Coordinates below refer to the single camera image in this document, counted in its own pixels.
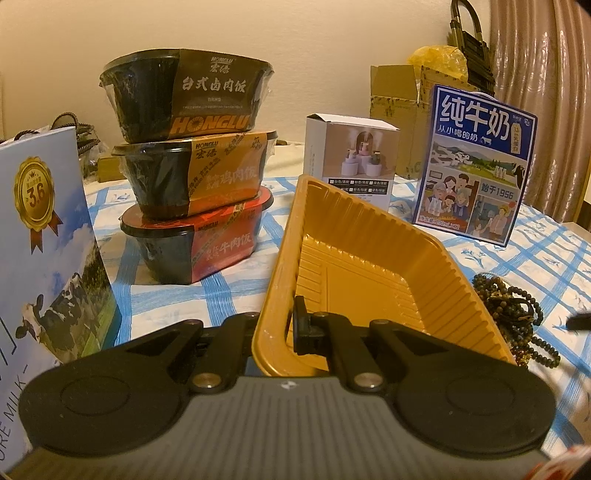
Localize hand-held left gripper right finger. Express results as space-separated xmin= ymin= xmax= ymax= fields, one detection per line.
xmin=292 ymin=295 xmax=513 ymax=395

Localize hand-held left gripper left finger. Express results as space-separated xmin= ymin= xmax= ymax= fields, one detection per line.
xmin=111 ymin=311 xmax=262 ymax=395

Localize dark bead bracelets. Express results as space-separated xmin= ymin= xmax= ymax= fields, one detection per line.
xmin=472 ymin=272 xmax=561 ymax=370

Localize golden plastic tray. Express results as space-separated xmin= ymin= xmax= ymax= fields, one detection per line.
xmin=252 ymin=174 xmax=517 ymax=377

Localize blue checked tablecloth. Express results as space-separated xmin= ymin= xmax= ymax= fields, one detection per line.
xmin=83 ymin=173 xmax=591 ymax=480

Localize black bowl with red label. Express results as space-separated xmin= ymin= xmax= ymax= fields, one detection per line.
xmin=119 ymin=187 xmax=274 ymax=284

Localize black bowl with orange label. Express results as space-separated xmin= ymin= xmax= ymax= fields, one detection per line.
xmin=112 ymin=130 xmax=278 ymax=220

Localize blue cartoon milk carton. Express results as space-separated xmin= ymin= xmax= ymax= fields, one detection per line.
xmin=412 ymin=84 xmax=539 ymax=247

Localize small white product box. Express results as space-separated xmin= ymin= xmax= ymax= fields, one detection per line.
xmin=305 ymin=113 xmax=402 ymax=214

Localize light blue cow milk carton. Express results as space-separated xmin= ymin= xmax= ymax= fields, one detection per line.
xmin=0 ymin=126 xmax=123 ymax=462

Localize small brown box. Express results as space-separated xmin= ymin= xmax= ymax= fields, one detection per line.
xmin=96 ymin=156 xmax=134 ymax=184

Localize beige curtain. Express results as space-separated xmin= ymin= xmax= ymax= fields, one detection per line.
xmin=489 ymin=0 xmax=591 ymax=222

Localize open cardboard box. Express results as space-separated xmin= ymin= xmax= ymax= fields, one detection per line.
xmin=369 ymin=64 xmax=497 ymax=181

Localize black bowl with brown label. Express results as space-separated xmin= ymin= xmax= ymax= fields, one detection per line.
xmin=99 ymin=47 xmax=274 ymax=141

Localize dark metal folding stool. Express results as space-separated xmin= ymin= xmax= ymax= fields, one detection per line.
xmin=450 ymin=0 xmax=496 ymax=99

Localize yellow plastic bag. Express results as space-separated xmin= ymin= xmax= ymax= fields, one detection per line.
xmin=407 ymin=45 xmax=468 ymax=77

